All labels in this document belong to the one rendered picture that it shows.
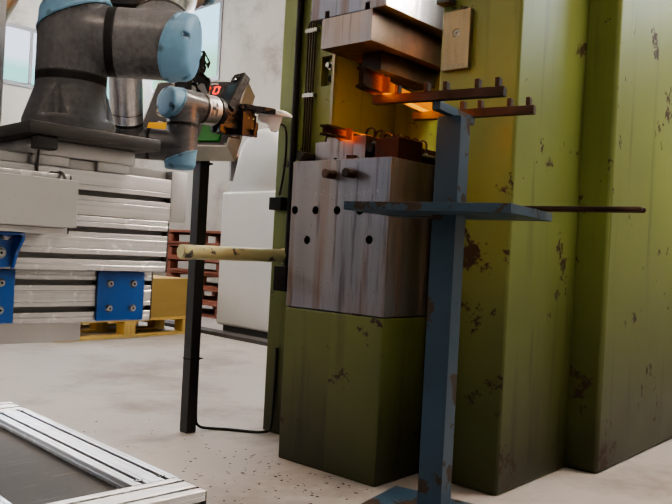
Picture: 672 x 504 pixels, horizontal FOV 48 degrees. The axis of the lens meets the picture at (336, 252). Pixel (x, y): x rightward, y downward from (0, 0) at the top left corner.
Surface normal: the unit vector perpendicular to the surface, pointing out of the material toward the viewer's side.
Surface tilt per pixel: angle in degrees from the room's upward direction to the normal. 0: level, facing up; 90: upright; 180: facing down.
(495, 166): 90
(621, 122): 90
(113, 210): 90
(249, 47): 90
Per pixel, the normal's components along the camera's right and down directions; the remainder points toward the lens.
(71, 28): 0.11, 0.00
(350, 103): 0.75, 0.04
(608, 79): -0.65, -0.04
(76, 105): 0.47, -0.28
